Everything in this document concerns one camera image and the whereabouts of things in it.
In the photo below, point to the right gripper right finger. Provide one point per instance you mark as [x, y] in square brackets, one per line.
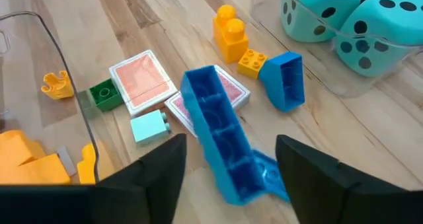
[347, 201]

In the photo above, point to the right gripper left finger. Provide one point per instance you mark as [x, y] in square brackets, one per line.
[115, 204]

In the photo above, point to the yellow sloped toy block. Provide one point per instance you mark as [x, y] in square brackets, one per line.
[86, 168]

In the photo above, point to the long blue toy block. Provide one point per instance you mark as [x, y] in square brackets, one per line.
[269, 177]
[224, 141]

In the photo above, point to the yellow notched toy block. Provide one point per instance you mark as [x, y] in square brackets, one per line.
[57, 88]

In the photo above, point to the blue sloped toy block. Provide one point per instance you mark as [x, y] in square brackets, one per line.
[274, 82]

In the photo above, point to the cyan foam die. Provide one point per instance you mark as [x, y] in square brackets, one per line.
[310, 6]
[396, 29]

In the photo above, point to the small mint brick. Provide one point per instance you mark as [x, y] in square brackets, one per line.
[148, 126]

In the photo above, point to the small dark green brick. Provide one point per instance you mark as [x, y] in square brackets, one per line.
[105, 96]

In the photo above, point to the playing card deck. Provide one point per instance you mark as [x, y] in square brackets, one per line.
[234, 92]
[142, 82]

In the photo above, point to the clear plastic bin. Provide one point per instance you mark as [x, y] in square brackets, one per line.
[330, 68]
[26, 68]

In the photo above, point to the small yellow stud brick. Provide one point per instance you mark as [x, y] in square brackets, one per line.
[252, 63]

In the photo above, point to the yellow two-stud toy block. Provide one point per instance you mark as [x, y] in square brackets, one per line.
[231, 45]

